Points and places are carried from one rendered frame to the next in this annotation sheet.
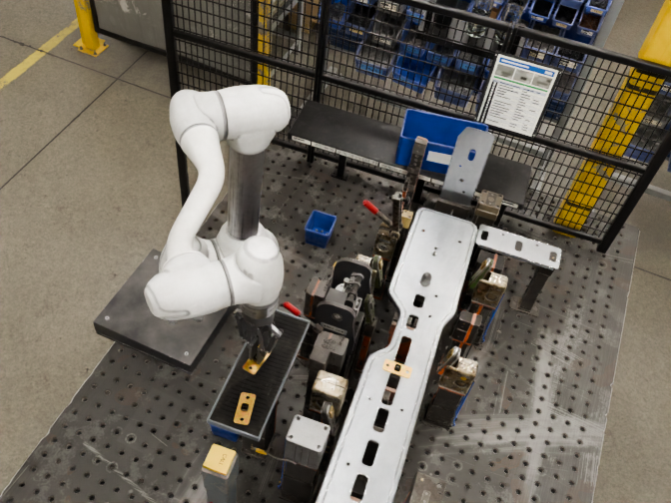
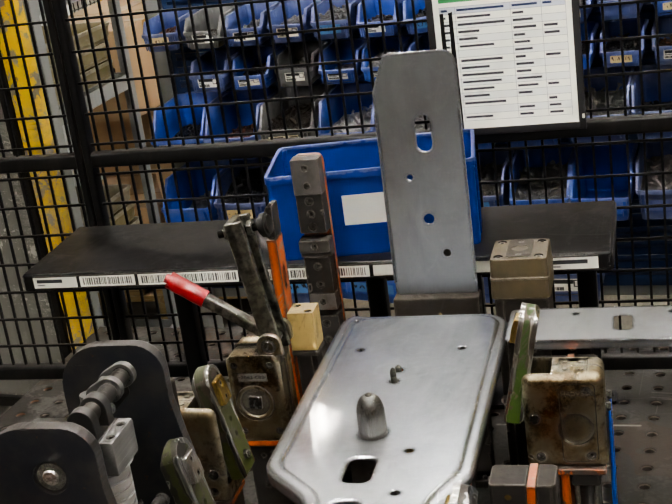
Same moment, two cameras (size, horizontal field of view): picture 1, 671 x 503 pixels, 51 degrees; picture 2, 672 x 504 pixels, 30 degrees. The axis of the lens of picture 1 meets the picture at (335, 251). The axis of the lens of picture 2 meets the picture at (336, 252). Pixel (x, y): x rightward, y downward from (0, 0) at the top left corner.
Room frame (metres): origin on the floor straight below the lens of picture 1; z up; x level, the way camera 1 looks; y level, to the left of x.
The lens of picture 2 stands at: (0.17, -0.37, 1.66)
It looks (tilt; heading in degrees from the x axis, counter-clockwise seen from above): 20 degrees down; 4
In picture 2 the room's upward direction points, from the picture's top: 8 degrees counter-clockwise
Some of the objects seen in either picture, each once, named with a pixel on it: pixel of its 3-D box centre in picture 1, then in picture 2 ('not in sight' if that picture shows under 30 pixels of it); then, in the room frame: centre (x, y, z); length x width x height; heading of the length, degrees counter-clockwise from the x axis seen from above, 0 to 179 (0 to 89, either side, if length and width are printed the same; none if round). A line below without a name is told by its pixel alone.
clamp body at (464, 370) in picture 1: (449, 392); not in sight; (1.09, -0.42, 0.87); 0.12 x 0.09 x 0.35; 78
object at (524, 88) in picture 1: (515, 95); (503, 31); (2.04, -0.53, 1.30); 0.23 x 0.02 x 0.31; 78
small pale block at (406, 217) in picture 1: (398, 248); (321, 435); (1.62, -0.22, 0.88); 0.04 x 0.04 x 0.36; 78
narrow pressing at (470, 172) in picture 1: (465, 168); (424, 177); (1.78, -0.39, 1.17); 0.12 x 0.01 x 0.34; 78
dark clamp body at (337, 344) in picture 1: (327, 374); not in sight; (1.07, -0.03, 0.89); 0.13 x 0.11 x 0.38; 78
